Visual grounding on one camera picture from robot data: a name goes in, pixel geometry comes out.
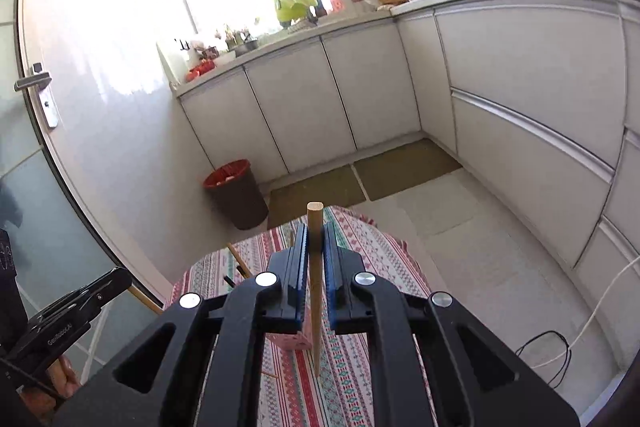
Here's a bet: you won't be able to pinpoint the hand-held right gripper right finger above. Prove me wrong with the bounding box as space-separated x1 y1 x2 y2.
324 222 581 427

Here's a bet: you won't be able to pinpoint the patterned tablecloth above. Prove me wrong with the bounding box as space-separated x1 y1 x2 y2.
170 206 436 427

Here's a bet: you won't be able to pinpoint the dark trash bin red liner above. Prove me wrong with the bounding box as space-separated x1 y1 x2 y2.
202 158 271 230

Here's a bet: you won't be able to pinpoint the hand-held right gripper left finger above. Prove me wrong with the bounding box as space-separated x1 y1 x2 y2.
52 223 307 427

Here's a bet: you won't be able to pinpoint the wooden chopstick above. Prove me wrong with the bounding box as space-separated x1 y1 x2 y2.
227 243 253 279
306 202 325 378

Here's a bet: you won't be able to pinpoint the person's left hand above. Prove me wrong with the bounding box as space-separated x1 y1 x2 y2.
20 354 82 413

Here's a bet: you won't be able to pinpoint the silver door handle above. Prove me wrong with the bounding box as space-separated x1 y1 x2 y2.
14 62 61 130

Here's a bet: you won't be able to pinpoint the frosted glass door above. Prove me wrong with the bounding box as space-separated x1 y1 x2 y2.
0 0 171 373

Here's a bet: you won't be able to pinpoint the brown floor mat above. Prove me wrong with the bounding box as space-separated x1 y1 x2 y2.
352 138 462 202

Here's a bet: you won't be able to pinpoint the white cable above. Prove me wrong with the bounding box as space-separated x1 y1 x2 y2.
530 254 640 370

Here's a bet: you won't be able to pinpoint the pink perforated basket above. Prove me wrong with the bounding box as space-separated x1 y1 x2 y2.
265 329 308 350

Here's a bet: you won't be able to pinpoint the red bowl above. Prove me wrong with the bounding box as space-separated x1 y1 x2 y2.
187 59 216 82

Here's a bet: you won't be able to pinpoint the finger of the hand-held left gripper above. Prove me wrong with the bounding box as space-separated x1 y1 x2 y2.
75 267 133 314

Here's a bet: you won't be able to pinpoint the white kitchen cabinets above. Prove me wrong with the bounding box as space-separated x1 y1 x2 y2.
175 0 640 358

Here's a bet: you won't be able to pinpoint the black cable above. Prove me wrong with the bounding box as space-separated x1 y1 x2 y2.
515 331 574 390
0 357 66 408

